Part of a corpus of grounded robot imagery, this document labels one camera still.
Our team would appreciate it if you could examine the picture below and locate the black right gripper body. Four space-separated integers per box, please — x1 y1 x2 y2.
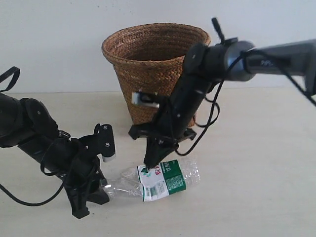
128 103 197 146

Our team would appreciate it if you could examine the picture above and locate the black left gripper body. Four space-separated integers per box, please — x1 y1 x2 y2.
60 134 106 196

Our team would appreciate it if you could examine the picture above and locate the clear plastic bottle green label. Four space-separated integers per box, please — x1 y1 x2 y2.
102 158 200 202

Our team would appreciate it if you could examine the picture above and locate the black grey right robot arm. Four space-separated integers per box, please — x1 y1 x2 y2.
129 38 316 169

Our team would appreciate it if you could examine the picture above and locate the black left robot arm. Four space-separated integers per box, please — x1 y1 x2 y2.
0 93 115 219

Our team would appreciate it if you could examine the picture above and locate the brown woven wicker basket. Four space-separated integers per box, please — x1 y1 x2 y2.
101 23 211 125

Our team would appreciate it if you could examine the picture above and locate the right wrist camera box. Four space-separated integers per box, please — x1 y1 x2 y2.
131 91 159 108

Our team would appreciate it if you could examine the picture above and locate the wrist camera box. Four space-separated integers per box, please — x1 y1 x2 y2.
94 124 116 163
131 91 159 108

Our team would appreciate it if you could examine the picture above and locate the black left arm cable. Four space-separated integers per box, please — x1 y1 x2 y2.
0 66 104 206

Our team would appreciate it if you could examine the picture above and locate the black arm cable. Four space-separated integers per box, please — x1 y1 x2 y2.
0 66 104 206
153 17 316 156

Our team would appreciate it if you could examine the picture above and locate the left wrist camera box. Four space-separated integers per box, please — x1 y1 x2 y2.
94 124 116 163

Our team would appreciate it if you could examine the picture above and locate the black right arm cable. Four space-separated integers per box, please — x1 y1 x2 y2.
153 17 316 156

